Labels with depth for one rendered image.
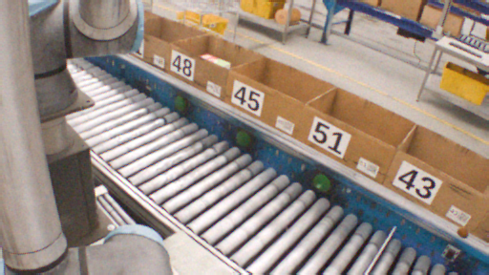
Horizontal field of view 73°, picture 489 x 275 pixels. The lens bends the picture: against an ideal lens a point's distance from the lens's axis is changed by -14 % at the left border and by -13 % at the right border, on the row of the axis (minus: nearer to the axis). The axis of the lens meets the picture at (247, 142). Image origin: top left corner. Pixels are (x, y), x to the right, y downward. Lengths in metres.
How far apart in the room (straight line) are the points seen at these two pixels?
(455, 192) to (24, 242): 1.26
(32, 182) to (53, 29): 0.53
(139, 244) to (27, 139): 0.21
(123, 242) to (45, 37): 0.54
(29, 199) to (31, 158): 0.05
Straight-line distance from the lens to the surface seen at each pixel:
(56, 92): 0.96
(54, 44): 0.92
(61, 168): 1.07
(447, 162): 1.67
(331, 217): 1.44
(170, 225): 1.29
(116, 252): 0.52
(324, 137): 1.48
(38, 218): 0.46
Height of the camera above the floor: 1.69
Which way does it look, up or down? 33 degrees down
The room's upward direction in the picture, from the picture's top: 10 degrees clockwise
